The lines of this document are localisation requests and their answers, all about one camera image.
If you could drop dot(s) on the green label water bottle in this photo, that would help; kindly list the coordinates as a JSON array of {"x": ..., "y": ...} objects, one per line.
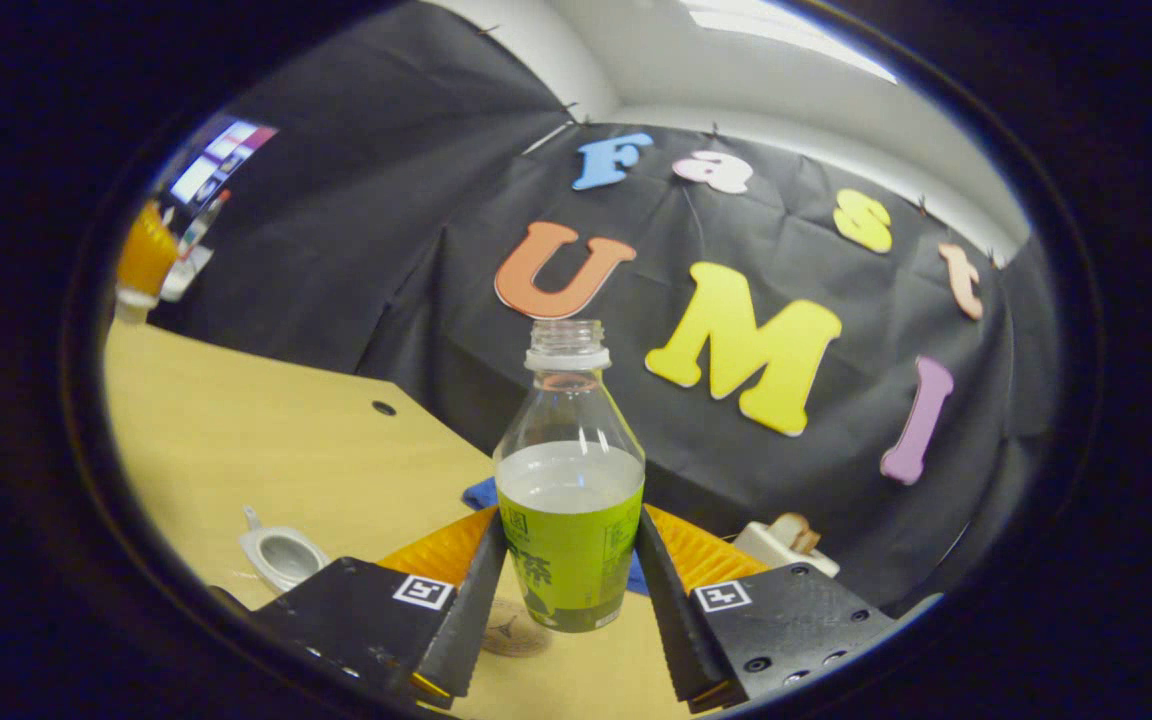
[{"x": 568, "y": 540}]

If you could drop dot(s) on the blue towel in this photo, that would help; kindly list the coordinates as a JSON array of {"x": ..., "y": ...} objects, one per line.
[{"x": 481, "y": 494}]

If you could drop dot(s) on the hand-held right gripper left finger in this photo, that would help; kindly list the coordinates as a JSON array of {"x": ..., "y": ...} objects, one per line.
[{"x": 471, "y": 610}]

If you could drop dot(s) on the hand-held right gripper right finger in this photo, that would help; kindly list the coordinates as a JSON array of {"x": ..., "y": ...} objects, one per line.
[{"x": 671, "y": 620}]

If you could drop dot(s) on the ceiling light panel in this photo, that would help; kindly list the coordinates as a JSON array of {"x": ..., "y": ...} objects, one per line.
[{"x": 786, "y": 35}]

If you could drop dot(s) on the white teacup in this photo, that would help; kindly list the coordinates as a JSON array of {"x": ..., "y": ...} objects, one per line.
[{"x": 281, "y": 555}]

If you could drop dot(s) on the toasted bread slice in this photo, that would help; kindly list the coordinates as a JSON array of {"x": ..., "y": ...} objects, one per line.
[{"x": 794, "y": 530}]

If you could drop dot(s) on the white toaster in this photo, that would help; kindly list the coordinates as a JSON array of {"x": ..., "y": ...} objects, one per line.
[{"x": 766, "y": 548}]

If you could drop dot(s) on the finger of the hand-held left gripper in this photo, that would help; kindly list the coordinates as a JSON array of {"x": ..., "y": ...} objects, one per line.
[{"x": 146, "y": 250}]

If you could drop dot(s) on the computer monitor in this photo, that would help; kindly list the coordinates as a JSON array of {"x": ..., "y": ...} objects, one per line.
[{"x": 221, "y": 155}]

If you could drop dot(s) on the round brown coaster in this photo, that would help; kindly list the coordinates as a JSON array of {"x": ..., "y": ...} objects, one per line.
[{"x": 511, "y": 632}]

